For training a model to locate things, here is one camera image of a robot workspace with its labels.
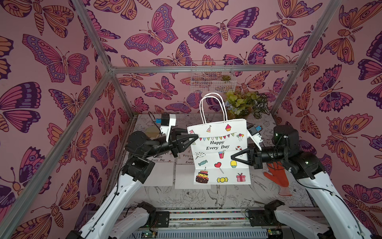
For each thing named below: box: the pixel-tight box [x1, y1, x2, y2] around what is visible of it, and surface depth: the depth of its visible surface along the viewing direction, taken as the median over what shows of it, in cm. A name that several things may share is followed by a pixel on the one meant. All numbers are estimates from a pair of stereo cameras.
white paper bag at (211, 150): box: [186, 92, 252, 185], surface depth 55 cm
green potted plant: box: [224, 90, 271, 120], surface depth 99 cm
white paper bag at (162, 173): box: [142, 150, 176, 187], surface depth 92 cm
